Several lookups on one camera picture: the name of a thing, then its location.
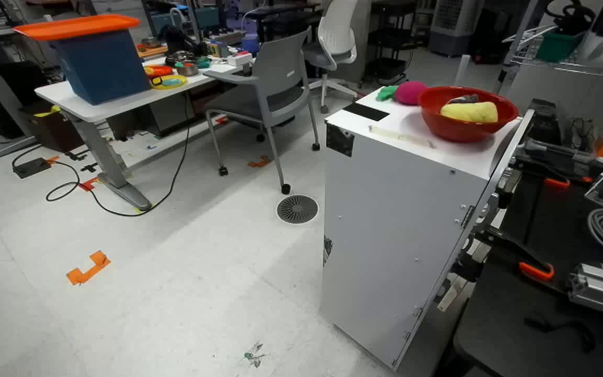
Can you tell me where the white desk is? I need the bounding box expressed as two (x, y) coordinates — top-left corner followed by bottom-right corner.
(33, 58), (258, 212)

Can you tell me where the black floor cable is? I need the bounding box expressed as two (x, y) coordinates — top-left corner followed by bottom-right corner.
(44, 103), (193, 220)

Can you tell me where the black shelf cart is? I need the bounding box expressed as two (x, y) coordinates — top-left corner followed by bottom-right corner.
(364, 0), (424, 84)

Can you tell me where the orange toy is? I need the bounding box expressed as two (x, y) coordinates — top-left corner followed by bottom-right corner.
(143, 63), (177, 80)

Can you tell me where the black clamp orange tip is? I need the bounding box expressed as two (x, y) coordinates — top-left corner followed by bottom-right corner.
(518, 138), (597, 192)
(478, 226), (558, 284)

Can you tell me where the black power brick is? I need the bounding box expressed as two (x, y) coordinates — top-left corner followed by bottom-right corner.
(10, 154), (55, 180)

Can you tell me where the grey tower appliance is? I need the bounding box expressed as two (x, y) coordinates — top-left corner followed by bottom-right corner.
(428, 0), (486, 58)

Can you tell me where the black perforated table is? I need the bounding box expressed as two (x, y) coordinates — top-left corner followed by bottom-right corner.
(452, 149), (603, 377)

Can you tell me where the round floor drain cover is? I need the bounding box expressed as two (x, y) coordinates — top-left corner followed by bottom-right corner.
(277, 192), (321, 226)

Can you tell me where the orange bin lid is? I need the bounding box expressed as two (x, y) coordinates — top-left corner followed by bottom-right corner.
(13, 12), (143, 42)

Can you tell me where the red-orange plastic bowl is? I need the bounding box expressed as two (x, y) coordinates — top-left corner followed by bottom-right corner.
(417, 84), (522, 144)

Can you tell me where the pink fuzzy ball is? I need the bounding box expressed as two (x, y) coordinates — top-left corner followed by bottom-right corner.
(394, 80), (431, 107)

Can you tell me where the green box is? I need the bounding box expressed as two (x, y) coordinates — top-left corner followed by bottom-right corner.
(535, 29), (587, 63)

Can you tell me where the grey office chair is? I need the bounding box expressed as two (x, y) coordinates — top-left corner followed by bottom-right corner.
(205, 5), (322, 196)

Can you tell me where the blue storage bin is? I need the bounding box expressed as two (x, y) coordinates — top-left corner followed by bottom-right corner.
(49, 28), (154, 107)

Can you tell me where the white toy kitchen cabinet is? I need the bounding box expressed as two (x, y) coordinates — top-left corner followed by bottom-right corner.
(319, 85), (537, 373)

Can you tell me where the white office chair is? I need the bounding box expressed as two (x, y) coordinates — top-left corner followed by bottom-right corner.
(303, 0), (362, 112)

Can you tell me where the black flat rectangle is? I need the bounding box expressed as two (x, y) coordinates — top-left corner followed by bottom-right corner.
(344, 101), (392, 124)

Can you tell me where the grey plush toy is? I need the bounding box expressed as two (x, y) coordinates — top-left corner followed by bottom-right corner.
(446, 91), (482, 107)

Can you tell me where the green toy piece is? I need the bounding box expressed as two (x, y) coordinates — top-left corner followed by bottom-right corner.
(376, 84), (402, 103)

